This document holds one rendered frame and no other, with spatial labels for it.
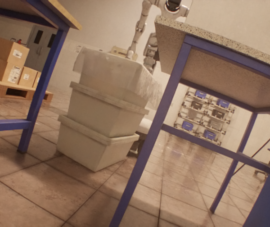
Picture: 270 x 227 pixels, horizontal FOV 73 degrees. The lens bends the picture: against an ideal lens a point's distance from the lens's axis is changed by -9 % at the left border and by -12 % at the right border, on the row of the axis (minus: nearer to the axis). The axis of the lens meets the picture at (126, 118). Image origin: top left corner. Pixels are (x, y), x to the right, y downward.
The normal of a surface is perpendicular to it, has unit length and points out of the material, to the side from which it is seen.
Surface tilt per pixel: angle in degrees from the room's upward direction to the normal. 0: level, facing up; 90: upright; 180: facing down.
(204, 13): 90
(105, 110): 96
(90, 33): 90
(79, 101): 96
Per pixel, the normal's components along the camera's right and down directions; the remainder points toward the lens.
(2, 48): -0.21, 0.01
